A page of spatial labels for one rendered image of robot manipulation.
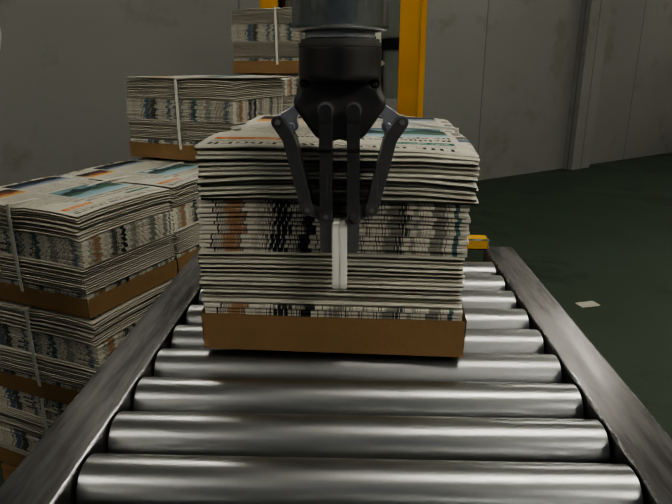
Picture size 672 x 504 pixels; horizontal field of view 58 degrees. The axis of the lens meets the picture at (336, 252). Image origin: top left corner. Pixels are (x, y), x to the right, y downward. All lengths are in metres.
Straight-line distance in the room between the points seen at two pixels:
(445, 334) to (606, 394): 0.17
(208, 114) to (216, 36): 2.70
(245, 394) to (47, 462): 0.19
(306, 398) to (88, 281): 0.79
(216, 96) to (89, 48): 2.50
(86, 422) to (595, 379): 0.50
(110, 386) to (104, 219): 0.71
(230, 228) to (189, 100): 1.16
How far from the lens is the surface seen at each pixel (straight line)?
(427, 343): 0.66
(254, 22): 2.34
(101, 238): 1.33
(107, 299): 1.37
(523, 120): 6.38
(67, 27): 4.16
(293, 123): 0.58
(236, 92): 1.72
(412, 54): 2.65
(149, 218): 1.44
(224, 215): 0.64
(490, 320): 0.81
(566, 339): 0.77
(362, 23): 0.54
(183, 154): 1.82
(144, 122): 1.89
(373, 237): 0.63
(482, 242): 1.07
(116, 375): 0.68
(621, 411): 0.64
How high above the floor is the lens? 1.11
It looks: 18 degrees down
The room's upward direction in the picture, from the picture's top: straight up
